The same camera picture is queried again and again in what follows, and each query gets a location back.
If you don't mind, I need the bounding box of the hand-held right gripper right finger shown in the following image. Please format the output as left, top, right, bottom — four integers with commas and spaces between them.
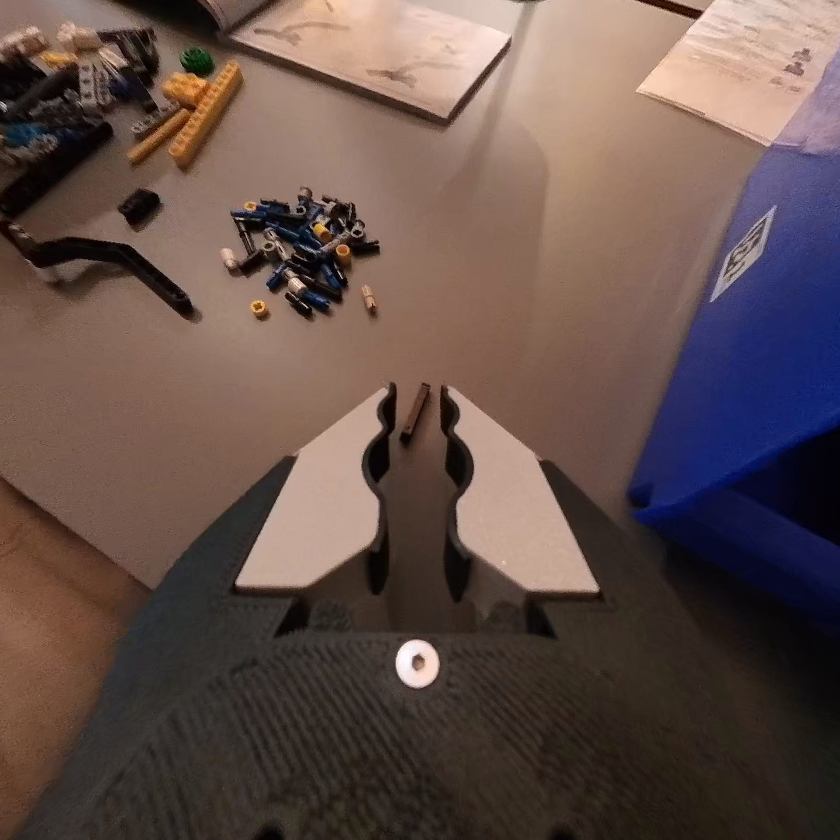
440, 385, 601, 603

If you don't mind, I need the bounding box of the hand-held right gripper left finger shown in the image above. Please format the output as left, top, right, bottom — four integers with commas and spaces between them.
234, 382, 399, 599

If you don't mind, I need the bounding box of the black lego axle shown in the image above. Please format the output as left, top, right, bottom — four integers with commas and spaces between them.
399, 382, 431, 446

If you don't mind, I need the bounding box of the pile of small lego pins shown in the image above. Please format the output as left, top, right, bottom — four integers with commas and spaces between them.
220, 185, 382, 317

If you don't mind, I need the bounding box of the black bent lego beam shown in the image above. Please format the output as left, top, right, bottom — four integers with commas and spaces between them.
0, 220, 196, 319

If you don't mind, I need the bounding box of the small black lego connector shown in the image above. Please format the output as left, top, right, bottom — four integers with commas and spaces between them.
118, 189, 161, 224

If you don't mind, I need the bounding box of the thin yellow lego beam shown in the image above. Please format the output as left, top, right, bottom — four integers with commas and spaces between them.
127, 107, 191, 164

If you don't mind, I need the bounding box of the long yellow lego beam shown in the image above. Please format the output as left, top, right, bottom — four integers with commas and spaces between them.
168, 60, 244, 169

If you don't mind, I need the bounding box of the short grey lego beam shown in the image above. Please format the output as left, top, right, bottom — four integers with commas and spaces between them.
131, 105, 178, 136

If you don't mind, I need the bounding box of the yellow lego brick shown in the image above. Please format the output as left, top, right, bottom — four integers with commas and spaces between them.
162, 71, 211, 109

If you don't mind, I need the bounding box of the heap of mixed lego parts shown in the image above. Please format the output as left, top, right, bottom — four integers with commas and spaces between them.
0, 21, 161, 217

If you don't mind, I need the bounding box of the blue plastic bin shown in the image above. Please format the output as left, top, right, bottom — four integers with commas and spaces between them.
626, 49, 840, 631

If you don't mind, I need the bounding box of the open instruction booklet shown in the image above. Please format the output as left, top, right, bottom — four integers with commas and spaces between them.
115, 0, 513, 124

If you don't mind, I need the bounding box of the printed paper sheet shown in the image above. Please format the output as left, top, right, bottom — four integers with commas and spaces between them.
637, 0, 840, 147

